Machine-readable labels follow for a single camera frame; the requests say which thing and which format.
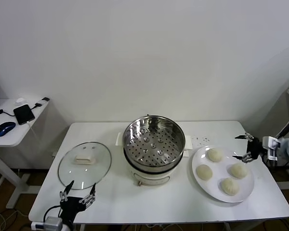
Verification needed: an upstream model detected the blue computer mouse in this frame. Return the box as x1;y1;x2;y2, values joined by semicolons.
0;121;16;137

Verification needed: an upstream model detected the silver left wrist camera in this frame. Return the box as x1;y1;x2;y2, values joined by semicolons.
30;216;63;231

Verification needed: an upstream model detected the glass pot lid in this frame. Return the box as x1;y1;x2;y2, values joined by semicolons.
57;141;112;191

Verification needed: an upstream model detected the white round plate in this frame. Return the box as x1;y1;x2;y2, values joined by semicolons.
191;145;255;203

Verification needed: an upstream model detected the white floor cable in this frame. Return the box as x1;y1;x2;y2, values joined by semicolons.
0;209;29;229

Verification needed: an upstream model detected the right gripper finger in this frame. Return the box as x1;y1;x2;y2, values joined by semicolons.
232;152;253;163
235;132;254;141

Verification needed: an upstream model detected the white side desk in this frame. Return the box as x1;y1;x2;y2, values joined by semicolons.
0;98;51;209

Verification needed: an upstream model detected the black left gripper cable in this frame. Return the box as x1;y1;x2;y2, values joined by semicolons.
43;205;63;222

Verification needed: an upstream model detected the white steamed baozi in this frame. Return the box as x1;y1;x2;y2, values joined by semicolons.
230;163;248;179
221;177;240;196
196;164;213;181
208;148;224;163

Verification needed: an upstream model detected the black smartphone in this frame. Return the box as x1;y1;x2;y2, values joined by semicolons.
13;104;36;126

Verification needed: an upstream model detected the white charging cable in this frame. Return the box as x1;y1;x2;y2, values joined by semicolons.
26;122;43;150

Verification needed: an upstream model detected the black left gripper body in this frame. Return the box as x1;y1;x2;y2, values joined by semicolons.
60;196;86;223

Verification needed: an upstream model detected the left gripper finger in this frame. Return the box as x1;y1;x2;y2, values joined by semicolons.
59;180;75;202
79;183;97;207

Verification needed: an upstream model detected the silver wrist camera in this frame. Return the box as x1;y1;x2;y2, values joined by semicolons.
262;136;280;161
30;216;63;231

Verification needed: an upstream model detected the cream electric cooker base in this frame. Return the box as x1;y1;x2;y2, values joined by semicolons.
124;149;195;187

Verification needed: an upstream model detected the steel steamer basket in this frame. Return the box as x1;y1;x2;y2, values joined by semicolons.
115;115;195;168

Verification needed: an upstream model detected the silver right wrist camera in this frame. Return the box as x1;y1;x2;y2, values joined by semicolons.
262;136;280;161

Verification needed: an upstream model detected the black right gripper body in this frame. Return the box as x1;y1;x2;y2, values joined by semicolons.
247;137;263;160

